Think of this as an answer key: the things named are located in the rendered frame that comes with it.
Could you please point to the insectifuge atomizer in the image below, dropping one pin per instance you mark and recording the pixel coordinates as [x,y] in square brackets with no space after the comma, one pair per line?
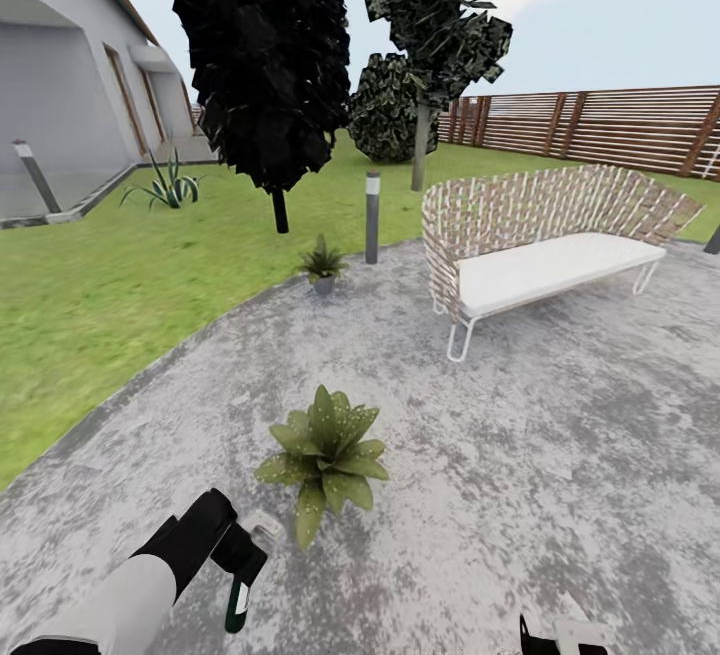
[237,608]

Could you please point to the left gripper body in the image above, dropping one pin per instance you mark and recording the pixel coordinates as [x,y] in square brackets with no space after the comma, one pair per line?
[246,561]

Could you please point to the garden chair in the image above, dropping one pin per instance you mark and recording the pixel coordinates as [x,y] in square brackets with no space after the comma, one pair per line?
[505,272]

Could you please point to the pot plant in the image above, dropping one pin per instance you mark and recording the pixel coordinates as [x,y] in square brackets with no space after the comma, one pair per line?
[325,453]
[323,266]

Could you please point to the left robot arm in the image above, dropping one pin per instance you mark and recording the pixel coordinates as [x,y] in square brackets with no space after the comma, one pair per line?
[124,612]

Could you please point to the bush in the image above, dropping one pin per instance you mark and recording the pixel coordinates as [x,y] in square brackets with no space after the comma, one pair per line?
[375,122]
[173,192]

